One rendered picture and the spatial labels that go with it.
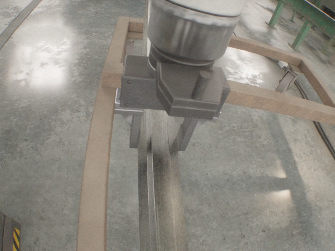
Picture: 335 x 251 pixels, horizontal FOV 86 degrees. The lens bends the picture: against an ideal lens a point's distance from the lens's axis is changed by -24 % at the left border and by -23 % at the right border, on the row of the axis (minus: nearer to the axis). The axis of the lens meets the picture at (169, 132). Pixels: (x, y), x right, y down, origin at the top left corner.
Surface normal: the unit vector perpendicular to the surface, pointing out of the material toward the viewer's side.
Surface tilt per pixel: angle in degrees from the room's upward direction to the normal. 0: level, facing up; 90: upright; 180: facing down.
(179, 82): 0
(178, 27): 90
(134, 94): 90
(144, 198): 0
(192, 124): 90
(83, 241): 0
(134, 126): 90
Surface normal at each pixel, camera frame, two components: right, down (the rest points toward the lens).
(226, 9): 0.39, 0.80
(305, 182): 0.20, -0.61
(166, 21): -0.63, 0.51
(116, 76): 0.02, 0.78
